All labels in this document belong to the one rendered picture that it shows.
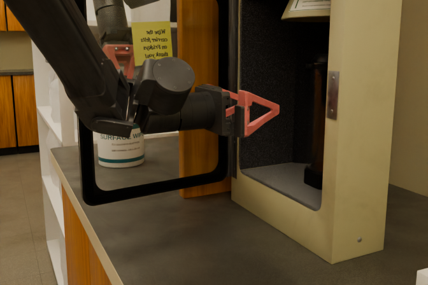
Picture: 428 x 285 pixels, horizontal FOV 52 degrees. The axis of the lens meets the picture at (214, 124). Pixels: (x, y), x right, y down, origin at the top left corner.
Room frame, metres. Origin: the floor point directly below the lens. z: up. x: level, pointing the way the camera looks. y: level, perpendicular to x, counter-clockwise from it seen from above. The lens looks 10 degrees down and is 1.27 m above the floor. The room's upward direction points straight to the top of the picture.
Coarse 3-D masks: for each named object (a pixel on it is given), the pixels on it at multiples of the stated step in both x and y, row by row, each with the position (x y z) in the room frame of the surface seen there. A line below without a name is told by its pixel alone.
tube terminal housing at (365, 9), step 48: (240, 0) 0.87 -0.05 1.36; (336, 0) 0.63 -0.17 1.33; (384, 0) 0.65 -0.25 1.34; (336, 48) 0.63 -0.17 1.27; (384, 48) 0.65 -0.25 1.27; (384, 96) 0.65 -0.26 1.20; (336, 144) 0.62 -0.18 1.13; (384, 144) 0.66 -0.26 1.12; (240, 192) 0.87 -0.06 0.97; (336, 192) 0.62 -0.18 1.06; (384, 192) 0.66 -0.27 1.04; (336, 240) 0.62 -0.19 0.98
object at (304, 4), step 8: (296, 0) 0.75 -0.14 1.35; (304, 0) 0.73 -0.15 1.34; (312, 0) 0.72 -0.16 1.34; (320, 0) 0.72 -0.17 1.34; (328, 0) 0.71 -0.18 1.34; (288, 8) 0.77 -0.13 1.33; (296, 8) 0.74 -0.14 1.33; (304, 8) 0.73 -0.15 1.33; (312, 8) 0.72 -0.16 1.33; (320, 8) 0.71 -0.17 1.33; (328, 8) 0.71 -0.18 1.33; (288, 16) 0.75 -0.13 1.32; (296, 16) 0.73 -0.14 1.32; (304, 16) 0.72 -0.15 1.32; (312, 16) 0.71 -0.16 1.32; (320, 16) 0.71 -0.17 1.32; (328, 16) 0.70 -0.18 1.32
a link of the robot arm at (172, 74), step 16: (144, 64) 0.57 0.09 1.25; (160, 64) 0.57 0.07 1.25; (176, 64) 0.58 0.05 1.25; (128, 80) 0.64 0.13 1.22; (144, 80) 0.55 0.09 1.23; (160, 80) 0.55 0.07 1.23; (176, 80) 0.56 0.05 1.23; (192, 80) 0.57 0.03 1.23; (144, 96) 0.57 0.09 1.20; (160, 96) 0.56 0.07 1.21; (176, 96) 0.56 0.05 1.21; (128, 112) 0.62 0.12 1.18; (160, 112) 0.58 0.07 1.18; (176, 112) 0.59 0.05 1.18; (96, 128) 0.59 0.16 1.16; (112, 128) 0.59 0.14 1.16; (128, 128) 0.59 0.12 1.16
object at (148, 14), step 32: (96, 0) 0.74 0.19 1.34; (128, 0) 0.77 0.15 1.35; (160, 0) 0.81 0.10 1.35; (192, 0) 0.84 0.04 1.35; (96, 32) 0.74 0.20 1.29; (128, 32) 0.77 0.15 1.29; (160, 32) 0.81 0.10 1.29; (192, 32) 0.84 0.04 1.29; (128, 64) 0.77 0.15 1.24; (192, 64) 0.84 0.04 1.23; (96, 160) 0.74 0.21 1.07; (128, 160) 0.77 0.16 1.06; (160, 160) 0.80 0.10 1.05; (192, 160) 0.84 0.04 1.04
